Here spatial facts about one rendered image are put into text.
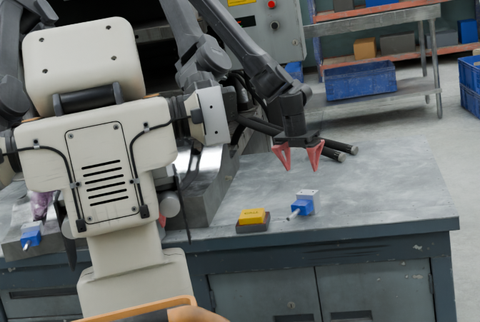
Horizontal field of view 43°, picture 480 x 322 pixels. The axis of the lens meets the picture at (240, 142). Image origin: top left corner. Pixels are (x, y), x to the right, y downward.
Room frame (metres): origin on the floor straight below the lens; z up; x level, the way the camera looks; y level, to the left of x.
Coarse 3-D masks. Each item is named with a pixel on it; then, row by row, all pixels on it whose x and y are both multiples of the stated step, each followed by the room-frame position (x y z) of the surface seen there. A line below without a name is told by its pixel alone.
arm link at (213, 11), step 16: (192, 0) 1.58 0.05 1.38; (208, 0) 1.56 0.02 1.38; (208, 16) 1.56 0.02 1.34; (224, 16) 1.55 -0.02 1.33; (224, 32) 1.54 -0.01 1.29; (240, 32) 1.54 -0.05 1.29; (240, 48) 1.52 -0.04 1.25; (256, 48) 1.53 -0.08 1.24; (256, 64) 1.50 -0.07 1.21; (272, 64) 1.51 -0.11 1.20; (256, 80) 1.51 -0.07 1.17; (272, 80) 1.49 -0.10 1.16
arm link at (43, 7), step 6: (36, 0) 1.59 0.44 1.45; (42, 0) 1.60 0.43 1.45; (36, 6) 1.58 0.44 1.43; (42, 6) 1.58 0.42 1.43; (48, 6) 1.60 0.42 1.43; (42, 12) 1.58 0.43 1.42; (48, 12) 1.58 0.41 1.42; (54, 12) 1.61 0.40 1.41; (42, 18) 1.58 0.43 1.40; (48, 18) 1.57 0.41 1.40; (54, 18) 1.59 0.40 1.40; (36, 24) 1.57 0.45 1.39; (42, 24) 1.57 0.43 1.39; (48, 24) 1.58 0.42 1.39; (36, 30) 1.57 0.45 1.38; (24, 36) 1.60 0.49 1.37
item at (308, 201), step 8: (304, 192) 1.51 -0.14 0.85; (312, 192) 1.50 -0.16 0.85; (296, 200) 1.50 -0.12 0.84; (304, 200) 1.49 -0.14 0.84; (312, 200) 1.48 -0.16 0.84; (296, 208) 1.46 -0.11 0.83; (304, 208) 1.45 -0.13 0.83; (312, 208) 1.48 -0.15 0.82; (320, 208) 1.50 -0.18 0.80; (288, 216) 1.42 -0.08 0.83
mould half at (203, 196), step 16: (224, 144) 1.85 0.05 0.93; (176, 160) 1.82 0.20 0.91; (208, 160) 1.78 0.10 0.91; (224, 160) 1.82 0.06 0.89; (208, 176) 1.70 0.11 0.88; (224, 176) 1.78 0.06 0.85; (176, 192) 1.59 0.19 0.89; (192, 192) 1.56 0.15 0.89; (208, 192) 1.58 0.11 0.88; (224, 192) 1.74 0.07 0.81; (192, 208) 1.53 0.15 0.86; (208, 208) 1.55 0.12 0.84; (176, 224) 1.54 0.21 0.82; (192, 224) 1.53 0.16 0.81; (208, 224) 1.52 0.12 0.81
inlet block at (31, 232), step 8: (24, 224) 1.57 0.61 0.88; (32, 224) 1.56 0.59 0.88; (40, 224) 1.56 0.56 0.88; (24, 232) 1.54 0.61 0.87; (32, 232) 1.53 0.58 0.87; (40, 232) 1.54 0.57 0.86; (24, 240) 1.50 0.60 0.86; (32, 240) 1.50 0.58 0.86; (40, 240) 1.53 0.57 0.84; (24, 248) 1.45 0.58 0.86
